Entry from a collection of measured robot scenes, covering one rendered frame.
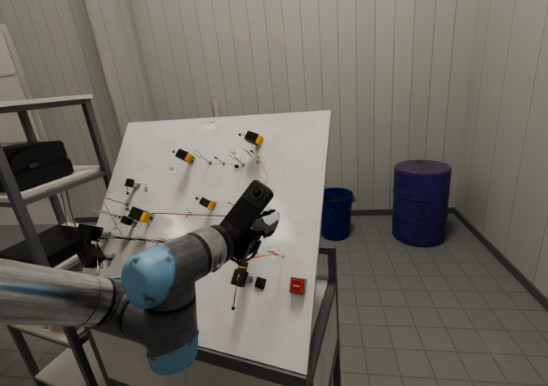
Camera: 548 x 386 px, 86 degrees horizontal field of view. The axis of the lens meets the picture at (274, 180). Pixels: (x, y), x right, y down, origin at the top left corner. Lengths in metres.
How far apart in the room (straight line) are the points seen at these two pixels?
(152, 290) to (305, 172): 0.92
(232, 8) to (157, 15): 0.92
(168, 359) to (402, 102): 3.61
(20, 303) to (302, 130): 1.10
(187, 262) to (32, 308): 0.19
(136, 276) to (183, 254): 0.07
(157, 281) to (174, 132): 1.30
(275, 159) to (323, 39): 2.57
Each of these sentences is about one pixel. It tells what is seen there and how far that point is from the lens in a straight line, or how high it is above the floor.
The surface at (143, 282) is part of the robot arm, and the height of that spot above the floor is 1.59.
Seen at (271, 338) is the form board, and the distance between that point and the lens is 1.22.
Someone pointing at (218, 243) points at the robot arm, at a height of 1.58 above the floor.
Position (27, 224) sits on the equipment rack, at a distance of 1.69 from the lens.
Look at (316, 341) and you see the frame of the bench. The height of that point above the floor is 0.80.
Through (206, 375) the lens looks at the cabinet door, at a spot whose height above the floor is 0.66.
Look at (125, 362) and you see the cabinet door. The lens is 1.88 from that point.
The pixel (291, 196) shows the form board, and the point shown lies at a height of 1.36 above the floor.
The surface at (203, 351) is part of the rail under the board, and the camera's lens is 1.34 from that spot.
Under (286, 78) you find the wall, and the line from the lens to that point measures 3.73.
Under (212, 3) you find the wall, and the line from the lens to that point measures 3.99.
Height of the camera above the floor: 1.82
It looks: 19 degrees down
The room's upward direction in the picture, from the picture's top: 6 degrees counter-clockwise
